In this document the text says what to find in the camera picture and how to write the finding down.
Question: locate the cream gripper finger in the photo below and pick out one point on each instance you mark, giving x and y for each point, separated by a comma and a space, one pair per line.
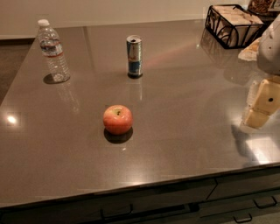
262, 102

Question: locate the blue silver redbull can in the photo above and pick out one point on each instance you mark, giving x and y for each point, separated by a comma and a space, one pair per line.
134, 54

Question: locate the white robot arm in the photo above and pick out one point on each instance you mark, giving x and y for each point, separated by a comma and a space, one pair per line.
268, 55

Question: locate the clear plastic water bottle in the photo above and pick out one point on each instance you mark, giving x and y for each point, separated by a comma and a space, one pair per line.
52, 50

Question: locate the crumpled white wrapper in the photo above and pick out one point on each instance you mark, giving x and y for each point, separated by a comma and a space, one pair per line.
250, 52

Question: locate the white napkins in basket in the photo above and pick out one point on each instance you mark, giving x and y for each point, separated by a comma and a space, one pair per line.
237, 22

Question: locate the snack bowl in corner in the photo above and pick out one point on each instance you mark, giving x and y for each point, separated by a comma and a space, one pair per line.
264, 7

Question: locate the red yellow apple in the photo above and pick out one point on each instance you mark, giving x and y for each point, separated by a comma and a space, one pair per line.
117, 119

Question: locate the right upper drawer with handle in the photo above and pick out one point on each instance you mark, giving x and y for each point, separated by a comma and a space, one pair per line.
231, 188

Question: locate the drawer with handle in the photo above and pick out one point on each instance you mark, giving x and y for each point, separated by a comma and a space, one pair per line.
241, 211
231, 188
138, 203

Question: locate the right lower drawer with handle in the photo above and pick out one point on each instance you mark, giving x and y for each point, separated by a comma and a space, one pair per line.
241, 211

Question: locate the left drawer with handle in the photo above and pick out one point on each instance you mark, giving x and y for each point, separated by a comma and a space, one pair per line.
138, 203

